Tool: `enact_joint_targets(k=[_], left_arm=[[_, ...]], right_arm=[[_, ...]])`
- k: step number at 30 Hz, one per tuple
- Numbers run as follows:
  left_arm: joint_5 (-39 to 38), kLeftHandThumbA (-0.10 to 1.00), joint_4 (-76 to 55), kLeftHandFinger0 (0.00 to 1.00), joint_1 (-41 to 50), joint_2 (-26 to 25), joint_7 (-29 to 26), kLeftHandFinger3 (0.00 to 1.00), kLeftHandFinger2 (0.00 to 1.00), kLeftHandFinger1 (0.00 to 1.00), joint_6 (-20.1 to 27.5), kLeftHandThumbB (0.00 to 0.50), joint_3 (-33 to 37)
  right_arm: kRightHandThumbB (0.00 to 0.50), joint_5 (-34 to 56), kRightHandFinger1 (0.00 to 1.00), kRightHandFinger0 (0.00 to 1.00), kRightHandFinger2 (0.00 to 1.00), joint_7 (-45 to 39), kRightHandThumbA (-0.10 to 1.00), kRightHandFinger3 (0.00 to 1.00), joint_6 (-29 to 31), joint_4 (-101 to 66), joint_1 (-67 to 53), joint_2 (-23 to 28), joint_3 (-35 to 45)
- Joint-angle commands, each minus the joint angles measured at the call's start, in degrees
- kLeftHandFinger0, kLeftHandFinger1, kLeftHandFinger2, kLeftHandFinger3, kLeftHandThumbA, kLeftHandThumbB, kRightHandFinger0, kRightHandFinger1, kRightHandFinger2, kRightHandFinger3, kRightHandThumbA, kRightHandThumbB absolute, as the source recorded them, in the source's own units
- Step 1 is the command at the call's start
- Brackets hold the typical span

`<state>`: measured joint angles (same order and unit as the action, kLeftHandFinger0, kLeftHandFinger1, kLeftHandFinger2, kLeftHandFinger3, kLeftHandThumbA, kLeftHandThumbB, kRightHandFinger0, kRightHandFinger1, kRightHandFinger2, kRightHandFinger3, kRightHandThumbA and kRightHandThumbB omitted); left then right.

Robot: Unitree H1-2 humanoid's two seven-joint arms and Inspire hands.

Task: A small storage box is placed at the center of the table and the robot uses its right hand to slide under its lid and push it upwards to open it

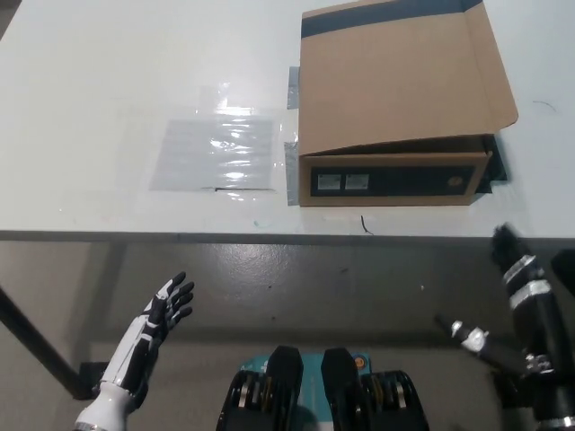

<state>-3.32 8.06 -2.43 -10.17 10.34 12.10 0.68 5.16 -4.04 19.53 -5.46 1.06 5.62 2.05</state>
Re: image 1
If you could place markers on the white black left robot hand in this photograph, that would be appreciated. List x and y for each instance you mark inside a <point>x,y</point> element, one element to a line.
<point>144,334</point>

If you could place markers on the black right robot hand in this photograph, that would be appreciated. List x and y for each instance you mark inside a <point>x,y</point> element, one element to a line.
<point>506,248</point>

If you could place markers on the brown cardboard storage box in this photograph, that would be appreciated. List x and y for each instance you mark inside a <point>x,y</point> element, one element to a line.
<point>395,90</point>

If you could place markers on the black table leg with foot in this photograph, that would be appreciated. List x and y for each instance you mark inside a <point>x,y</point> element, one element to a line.
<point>40,343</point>

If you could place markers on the clear plastic covered sheet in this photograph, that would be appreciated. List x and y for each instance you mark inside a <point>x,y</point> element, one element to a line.
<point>215,152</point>

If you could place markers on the long grey tape strip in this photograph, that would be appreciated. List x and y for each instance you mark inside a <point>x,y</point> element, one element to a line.
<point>292,175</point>

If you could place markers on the short grey tape strip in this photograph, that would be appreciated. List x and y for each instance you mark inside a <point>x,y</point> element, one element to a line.
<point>294,87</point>

